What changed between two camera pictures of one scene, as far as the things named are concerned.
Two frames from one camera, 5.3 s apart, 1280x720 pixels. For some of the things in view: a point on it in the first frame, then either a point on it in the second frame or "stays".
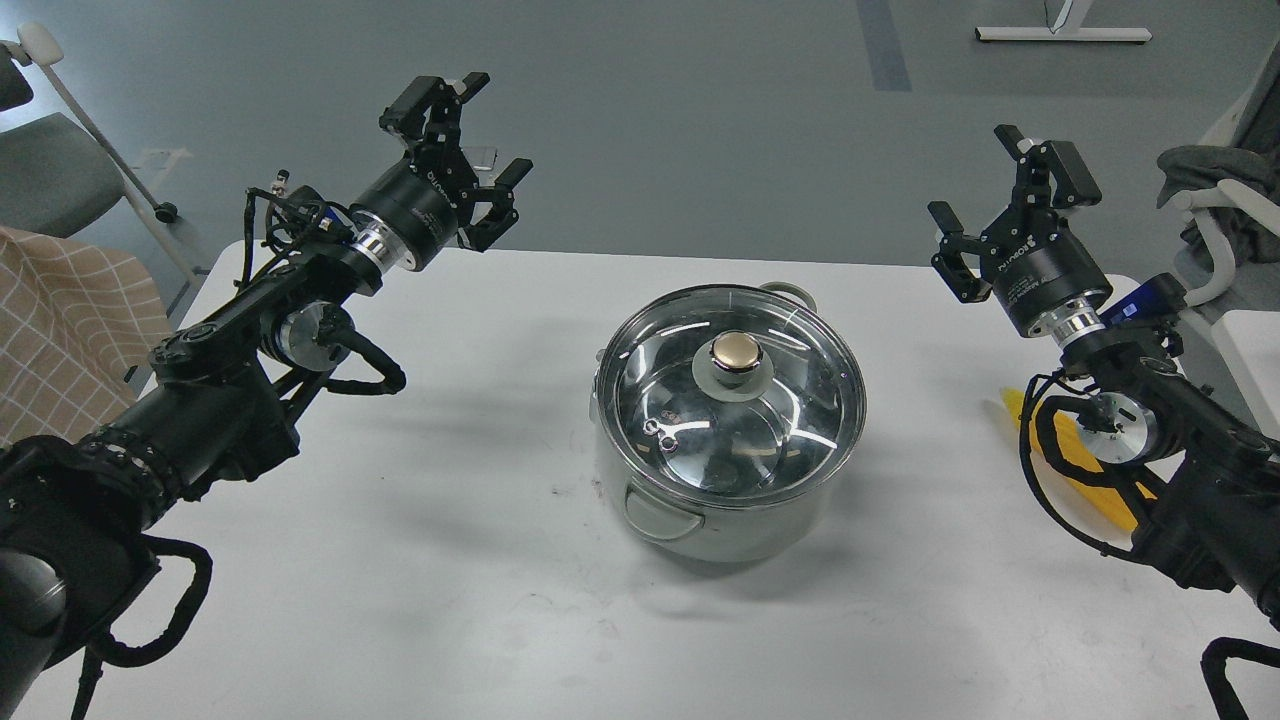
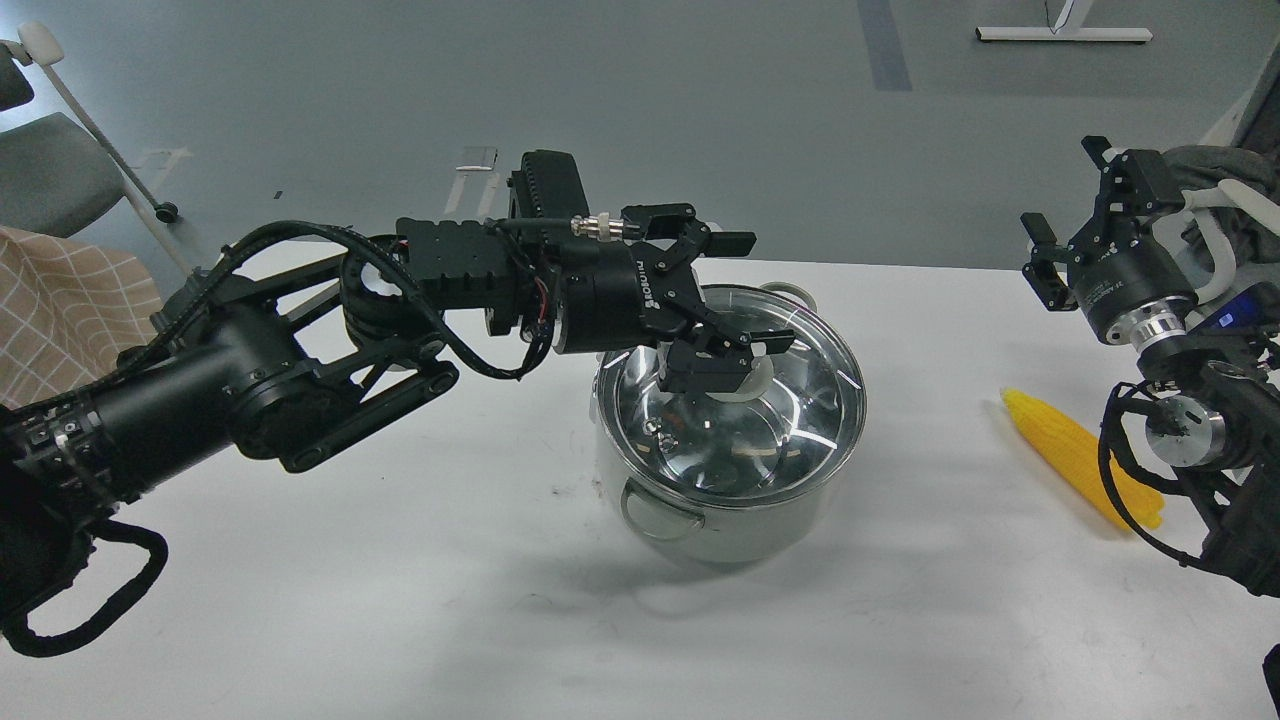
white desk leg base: (1065, 27) stays
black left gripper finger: (429, 109) -> (679, 222)
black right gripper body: (1036, 266) -> (1119, 264)
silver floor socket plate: (482, 158) stays
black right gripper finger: (949, 263) -> (1042, 273)
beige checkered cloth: (75, 321) stays
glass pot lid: (730, 396) stays
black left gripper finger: (481, 234) -> (708, 356)
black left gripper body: (421, 199) -> (614, 295)
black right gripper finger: (1073, 182) -> (1136, 185)
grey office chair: (55, 178) stays
